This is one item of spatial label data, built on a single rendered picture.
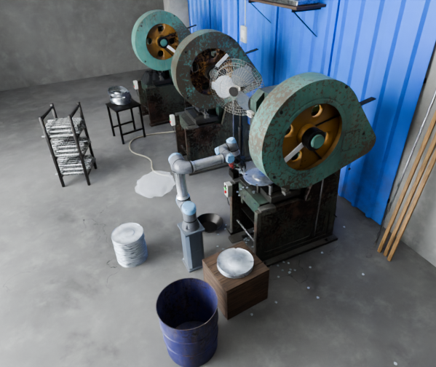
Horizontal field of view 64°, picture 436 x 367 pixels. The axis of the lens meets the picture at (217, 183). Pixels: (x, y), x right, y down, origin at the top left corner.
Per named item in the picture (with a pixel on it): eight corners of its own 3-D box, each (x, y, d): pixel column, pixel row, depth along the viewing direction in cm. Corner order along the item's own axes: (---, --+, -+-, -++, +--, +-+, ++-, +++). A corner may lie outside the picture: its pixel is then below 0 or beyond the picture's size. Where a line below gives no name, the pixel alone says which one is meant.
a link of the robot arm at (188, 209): (185, 223, 292) (184, 210, 285) (180, 214, 303) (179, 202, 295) (199, 219, 296) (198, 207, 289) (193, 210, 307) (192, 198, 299)
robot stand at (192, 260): (188, 272, 319) (185, 236, 294) (181, 259, 333) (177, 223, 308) (207, 265, 326) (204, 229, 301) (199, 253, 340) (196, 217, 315)
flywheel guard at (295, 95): (260, 202, 252) (265, 91, 206) (242, 183, 274) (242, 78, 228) (370, 167, 286) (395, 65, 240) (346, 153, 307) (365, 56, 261)
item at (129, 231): (122, 249, 306) (121, 248, 305) (105, 234, 323) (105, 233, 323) (149, 233, 322) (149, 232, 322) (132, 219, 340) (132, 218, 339)
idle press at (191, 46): (186, 186, 436) (171, 38, 339) (165, 151, 512) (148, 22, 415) (292, 159, 482) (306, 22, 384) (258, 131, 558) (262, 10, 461)
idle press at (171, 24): (148, 133, 565) (129, 14, 468) (132, 113, 639) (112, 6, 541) (231, 113, 621) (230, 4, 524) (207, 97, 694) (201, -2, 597)
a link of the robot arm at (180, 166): (176, 168, 262) (235, 151, 276) (172, 161, 271) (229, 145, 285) (178, 180, 269) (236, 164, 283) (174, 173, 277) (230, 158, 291)
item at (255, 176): (279, 170, 313) (279, 170, 312) (273, 188, 290) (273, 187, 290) (248, 166, 321) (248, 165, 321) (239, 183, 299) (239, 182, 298)
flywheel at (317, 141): (372, 139, 260) (299, 204, 263) (352, 129, 276) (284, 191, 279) (342, 65, 214) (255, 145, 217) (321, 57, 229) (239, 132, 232)
